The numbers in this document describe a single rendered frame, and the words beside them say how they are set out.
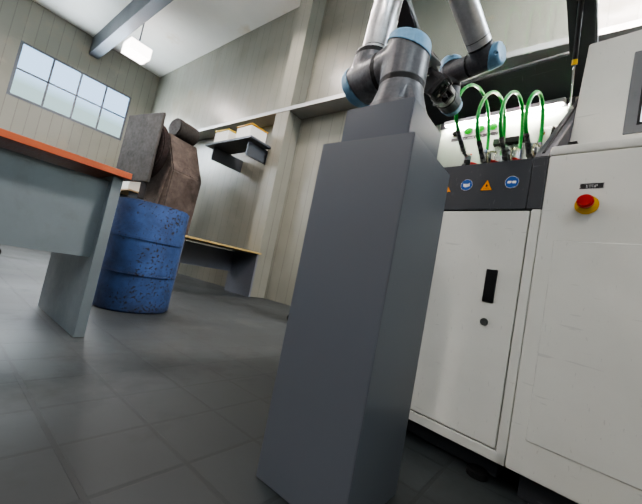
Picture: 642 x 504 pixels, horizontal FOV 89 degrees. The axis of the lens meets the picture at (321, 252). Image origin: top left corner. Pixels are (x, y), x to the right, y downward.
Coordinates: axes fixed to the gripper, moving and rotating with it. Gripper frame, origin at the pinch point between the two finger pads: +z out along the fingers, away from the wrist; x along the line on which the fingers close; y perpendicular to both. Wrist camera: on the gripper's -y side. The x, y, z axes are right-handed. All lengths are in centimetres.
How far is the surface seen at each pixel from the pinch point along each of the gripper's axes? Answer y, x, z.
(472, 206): 38.6, 18.8, -22.4
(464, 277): 55, 35, -18
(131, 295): -62, 201, -1
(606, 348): 89, 20, -11
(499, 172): 35.9, 6.3, -23.5
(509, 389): 87, 45, -11
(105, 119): -800, 492, -225
